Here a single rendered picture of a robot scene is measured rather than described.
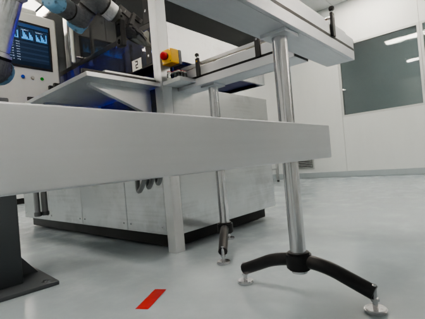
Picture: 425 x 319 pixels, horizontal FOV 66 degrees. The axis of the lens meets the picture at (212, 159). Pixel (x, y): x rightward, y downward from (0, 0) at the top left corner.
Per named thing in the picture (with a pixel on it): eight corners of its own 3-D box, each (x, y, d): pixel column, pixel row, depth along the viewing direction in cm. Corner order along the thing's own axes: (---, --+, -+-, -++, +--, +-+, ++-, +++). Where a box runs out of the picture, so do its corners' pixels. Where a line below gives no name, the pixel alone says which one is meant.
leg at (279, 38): (293, 265, 111) (274, 42, 111) (319, 269, 105) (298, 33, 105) (280, 274, 104) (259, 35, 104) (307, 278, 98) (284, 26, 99)
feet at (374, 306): (245, 278, 124) (242, 241, 124) (391, 308, 91) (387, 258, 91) (233, 285, 118) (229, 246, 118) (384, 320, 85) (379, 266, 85)
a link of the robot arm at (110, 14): (107, 11, 134) (97, 18, 140) (117, 18, 138) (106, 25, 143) (113, -3, 137) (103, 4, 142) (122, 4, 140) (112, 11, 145)
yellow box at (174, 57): (172, 68, 170) (171, 54, 170) (182, 64, 165) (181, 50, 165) (161, 65, 164) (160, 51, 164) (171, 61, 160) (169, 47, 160)
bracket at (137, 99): (148, 115, 175) (146, 91, 175) (152, 114, 173) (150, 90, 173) (88, 111, 149) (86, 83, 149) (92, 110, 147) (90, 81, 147)
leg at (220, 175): (224, 231, 172) (212, 88, 173) (238, 233, 166) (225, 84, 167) (213, 236, 165) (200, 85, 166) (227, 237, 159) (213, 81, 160)
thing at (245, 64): (175, 91, 173) (172, 62, 173) (195, 94, 185) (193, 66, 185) (293, 55, 128) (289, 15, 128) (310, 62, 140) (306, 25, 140)
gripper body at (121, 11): (144, 20, 148) (123, 2, 140) (139, 35, 146) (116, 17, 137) (134, 26, 153) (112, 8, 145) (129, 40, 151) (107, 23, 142)
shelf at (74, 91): (102, 110, 219) (102, 107, 219) (171, 88, 173) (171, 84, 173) (25, 105, 183) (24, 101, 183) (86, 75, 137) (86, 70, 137)
